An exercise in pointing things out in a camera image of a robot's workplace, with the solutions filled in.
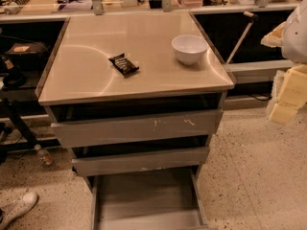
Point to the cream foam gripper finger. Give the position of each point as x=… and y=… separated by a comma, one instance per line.
x=274, y=38
x=289, y=94

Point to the black rxbar chocolate wrapper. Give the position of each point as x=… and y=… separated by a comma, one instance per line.
x=123, y=65

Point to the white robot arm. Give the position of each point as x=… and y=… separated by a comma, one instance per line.
x=294, y=37

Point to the grey top drawer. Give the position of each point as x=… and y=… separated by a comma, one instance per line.
x=137, y=128

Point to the grey drawer cabinet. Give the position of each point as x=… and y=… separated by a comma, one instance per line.
x=81, y=84

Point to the open grey bottom drawer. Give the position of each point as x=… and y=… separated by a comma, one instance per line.
x=153, y=200

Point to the grey middle drawer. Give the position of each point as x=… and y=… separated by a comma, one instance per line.
x=141, y=161

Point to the white pole with black grip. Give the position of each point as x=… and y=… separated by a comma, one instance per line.
x=252, y=18

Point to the white ceramic bowl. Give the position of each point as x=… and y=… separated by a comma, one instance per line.
x=189, y=48

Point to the black bag with label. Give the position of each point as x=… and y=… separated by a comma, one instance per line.
x=28, y=56

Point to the plastic water bottle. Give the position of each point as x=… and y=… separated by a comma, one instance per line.
x=43, y=155

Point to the black stand leg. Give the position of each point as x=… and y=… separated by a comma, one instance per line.
x=15, y=118

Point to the white sneaker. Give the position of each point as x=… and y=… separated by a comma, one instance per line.
x=17, y=208

